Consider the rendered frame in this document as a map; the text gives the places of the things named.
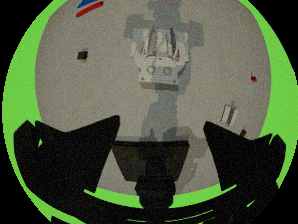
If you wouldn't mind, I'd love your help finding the blue flat plate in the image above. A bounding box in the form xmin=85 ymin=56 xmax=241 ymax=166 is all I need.
xmin=77 ymin=0 xmax=94 ymax=8

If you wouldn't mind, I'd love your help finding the red flat bar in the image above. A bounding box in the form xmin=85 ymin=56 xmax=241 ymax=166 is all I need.
xmin=76 ymin=0 xmax=104 ymax=18

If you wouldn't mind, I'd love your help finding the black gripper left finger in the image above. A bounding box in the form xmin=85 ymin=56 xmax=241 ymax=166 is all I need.
xmin=35 ymin=115 xmax=121 ymax=193

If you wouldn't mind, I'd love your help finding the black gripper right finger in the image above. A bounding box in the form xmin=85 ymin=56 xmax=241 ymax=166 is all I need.
xmin=204 ymin=121 xmax=273 ymax=192

